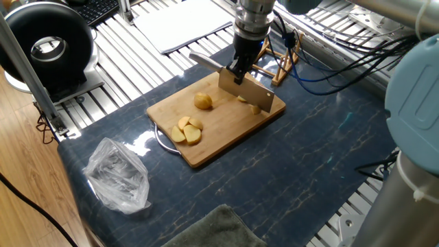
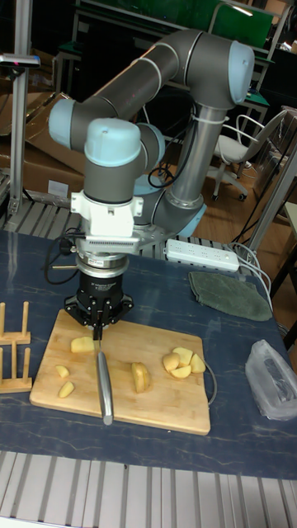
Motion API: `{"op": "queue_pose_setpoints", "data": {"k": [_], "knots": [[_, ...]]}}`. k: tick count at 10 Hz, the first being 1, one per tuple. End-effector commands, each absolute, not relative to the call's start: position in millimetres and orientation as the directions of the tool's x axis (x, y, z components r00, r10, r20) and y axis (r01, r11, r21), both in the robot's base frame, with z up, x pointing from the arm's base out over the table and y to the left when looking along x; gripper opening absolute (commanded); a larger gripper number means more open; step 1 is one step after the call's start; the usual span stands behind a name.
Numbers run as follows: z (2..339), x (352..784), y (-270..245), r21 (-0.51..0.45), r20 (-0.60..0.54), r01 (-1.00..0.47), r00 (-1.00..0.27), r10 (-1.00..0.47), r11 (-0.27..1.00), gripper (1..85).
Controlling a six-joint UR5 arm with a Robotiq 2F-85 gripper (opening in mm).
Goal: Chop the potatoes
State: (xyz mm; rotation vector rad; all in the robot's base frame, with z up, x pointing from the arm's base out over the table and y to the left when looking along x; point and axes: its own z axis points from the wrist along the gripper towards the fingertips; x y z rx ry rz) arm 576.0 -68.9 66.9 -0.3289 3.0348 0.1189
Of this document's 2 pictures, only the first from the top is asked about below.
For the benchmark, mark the small cut potato piece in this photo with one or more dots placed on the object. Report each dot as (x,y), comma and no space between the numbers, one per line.
(255,109)

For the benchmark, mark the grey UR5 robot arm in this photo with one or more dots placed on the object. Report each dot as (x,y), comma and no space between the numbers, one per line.
(415,103)

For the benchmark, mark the clear plastic bag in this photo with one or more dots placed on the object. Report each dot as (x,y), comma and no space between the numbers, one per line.
(116,175)

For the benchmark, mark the short aluminium post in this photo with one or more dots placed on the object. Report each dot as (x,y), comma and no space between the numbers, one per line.
(125,10)

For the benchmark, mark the wooden peg rack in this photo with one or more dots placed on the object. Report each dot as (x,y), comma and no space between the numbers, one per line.
(279,77)

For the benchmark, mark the potato half with skin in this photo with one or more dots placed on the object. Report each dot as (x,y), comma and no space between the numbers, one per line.
(203,101)

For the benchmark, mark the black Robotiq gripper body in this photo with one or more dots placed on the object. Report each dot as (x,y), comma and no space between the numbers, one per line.
(248,48)

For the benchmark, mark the steel cleaver knife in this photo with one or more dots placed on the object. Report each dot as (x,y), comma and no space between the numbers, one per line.
(250,91)

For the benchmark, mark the dark blue marbled mat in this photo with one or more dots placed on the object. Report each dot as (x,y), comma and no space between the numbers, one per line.
(291,154)

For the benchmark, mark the perforated aluminium plate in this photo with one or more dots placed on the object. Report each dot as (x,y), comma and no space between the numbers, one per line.
(350,230)

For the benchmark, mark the slanted aluminium post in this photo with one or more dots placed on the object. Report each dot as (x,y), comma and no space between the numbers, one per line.
(27,72)

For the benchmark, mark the grey-green towel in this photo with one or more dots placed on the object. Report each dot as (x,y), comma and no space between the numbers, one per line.
(219,230)

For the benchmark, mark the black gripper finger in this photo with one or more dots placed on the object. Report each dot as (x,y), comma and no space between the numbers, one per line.
(237,72)
(248,65)

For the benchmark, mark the wooden cutting board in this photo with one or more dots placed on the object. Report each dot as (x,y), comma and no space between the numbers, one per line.
(223,123)

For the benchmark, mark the white paper pad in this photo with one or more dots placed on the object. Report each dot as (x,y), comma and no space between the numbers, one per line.
(178,24)

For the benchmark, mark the black keyboard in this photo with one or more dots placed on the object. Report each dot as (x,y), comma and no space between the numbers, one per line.
(97,10)

